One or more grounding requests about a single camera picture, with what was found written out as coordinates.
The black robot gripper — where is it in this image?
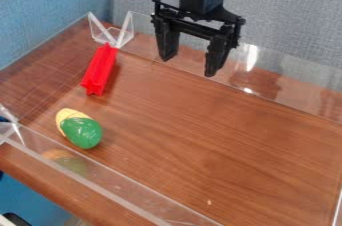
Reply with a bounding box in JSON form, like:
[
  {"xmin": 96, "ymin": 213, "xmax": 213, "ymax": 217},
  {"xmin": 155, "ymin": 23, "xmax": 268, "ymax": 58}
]
[{"xmin": 151, "ymin": 0, "xmax": 245, "ymax": 77}]

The red star-shaped block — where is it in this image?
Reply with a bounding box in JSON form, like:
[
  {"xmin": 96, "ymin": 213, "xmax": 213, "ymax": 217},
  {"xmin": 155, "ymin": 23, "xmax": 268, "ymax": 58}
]
[{"xmin": 80, "ymin": 43, "xmax": 117, "ymax": 96}]

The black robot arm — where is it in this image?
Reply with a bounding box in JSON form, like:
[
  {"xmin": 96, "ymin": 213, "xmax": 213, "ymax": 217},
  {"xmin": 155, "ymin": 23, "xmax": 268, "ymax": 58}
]
[{"xmin": 151, "ymin": 0, "xmax": 245, "ymax": 77}]

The green and yellow toy corn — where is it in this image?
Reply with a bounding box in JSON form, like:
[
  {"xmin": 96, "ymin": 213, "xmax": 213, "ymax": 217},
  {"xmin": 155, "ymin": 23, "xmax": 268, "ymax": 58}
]
[{"xmin": 54, "ymin": 108, "xmax": 102, "ymax": 149}]

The clear acrylic corner bracket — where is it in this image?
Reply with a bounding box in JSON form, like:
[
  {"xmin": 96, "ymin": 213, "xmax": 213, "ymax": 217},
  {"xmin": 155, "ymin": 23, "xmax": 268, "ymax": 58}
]
[{"xmin": 86, "ymin": 12, "xmax": 135, "ymax": 48}]

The clear acrylic left bracket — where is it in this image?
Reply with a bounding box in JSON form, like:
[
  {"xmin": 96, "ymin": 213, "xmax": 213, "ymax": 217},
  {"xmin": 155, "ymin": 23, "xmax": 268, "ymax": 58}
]
[{"xmin": 0, "ymin": 103, "xmax": 25, "ymax": 146}]

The clear acrylic front wall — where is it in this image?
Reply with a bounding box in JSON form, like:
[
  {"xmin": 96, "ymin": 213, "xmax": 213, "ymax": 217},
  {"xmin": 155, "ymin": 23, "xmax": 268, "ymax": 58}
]
[{"xmin": 0, "ymin": 125, "xmax": 223, "ymax": 226}]

